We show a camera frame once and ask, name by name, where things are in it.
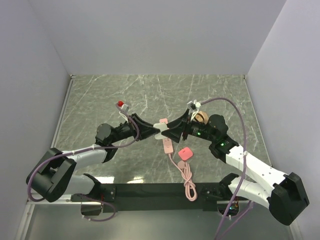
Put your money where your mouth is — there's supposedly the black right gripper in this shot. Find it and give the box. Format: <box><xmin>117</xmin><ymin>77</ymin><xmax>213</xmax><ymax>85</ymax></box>
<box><xmin>161</xmin><ymin>109</ymin><xmax>216</xmax><ymax>143</ymax></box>

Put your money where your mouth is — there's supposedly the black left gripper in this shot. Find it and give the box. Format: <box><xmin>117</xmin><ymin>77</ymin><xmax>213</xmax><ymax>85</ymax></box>
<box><xmin>109</xmin><ymin>113</ymin><xmax>160</xmax><ymax>144</ymax></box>

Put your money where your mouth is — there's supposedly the white square plug adapter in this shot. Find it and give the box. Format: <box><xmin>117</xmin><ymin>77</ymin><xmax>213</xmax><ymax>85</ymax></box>
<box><xmin>153</xmin><ymin>122</ymin><xmax>169</xmax><ymax>140</ymax></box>

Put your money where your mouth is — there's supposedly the pink power strip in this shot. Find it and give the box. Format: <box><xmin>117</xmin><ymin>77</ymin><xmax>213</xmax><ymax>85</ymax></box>
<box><xmin>159</xmin><ymin>118</ymin><xmax>174</xmax><ymax>154</ymax></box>

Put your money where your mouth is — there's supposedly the tan wooden plug adapter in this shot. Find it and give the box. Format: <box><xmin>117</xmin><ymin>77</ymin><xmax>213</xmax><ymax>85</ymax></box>
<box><xmin>194</xmin><ymin>111</ymin><xmax>209</xmax><ymax>125</ymax></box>

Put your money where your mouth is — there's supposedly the red square plug adapter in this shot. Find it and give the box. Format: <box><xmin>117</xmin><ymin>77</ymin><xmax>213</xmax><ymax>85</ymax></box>
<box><xmin>178</xmin><ymin>147</ymin><xmax>194</xmax><ymax>161</ymax></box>

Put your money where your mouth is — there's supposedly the pink power cord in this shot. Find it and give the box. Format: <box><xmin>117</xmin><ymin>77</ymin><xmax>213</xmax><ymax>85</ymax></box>
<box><xmin>168</xmin><ymin>152</ymin><xmax>199</xmax><ymax>202</ymax></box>

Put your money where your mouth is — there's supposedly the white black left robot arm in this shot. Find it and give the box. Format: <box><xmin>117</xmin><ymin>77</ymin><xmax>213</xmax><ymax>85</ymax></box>
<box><xmin>26</xmin><ymin>113</ymin><xmax>161</xmax><ymax>203</ymax></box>

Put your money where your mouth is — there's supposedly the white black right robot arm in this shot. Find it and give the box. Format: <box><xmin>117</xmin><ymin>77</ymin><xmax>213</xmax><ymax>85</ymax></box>
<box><xmin>160</xmin><ymin>111</ymin><xmax>310</xmax><ymax>226</ymax></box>

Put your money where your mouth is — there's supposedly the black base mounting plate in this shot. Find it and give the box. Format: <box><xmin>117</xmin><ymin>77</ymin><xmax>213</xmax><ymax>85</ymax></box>
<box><xmin>70</xmin><ymin>182</ymin><xmax>251</xmax><ymax>214</ymax></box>

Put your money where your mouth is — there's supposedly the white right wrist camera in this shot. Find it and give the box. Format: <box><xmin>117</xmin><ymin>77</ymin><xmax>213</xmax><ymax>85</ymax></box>
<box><xmin>187</xmin><ymin>99</ymin><xmax>201</xmax><ymax>121</ymax></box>

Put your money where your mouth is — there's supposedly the aluminium rail left edge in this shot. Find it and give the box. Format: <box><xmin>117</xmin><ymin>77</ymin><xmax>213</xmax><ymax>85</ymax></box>
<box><xmin>49</xmin><ymin>74</ymin><xmax>76</xmax><ymax>150</ymax></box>

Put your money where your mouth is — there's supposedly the aluminium rail frame front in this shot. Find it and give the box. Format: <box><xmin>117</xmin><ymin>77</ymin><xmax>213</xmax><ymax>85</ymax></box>
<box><xmin>24</xmin><ymin>181</ymin><xmax>292</xmax><ymax>206</ymax></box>

